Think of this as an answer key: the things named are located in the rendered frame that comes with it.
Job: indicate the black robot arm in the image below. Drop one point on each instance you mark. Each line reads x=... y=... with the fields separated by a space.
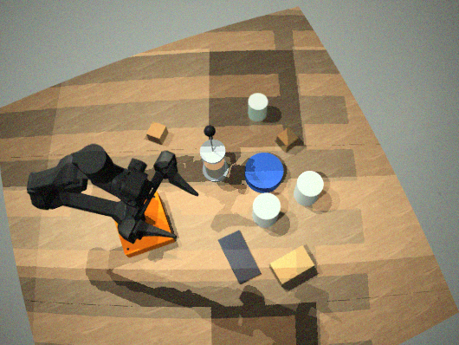
x=63 y=184

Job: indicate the pale grey cylinder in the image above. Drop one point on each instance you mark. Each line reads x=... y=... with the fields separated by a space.
x=308 y=188
x=266 y=208

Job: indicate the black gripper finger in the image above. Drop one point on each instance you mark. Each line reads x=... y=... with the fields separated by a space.
x=143 y=229
x=178 y=181

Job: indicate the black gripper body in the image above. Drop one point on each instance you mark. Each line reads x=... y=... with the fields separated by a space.
x=161 y=167

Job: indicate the glass coffee press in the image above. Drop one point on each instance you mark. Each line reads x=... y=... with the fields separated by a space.
x=212 y=153

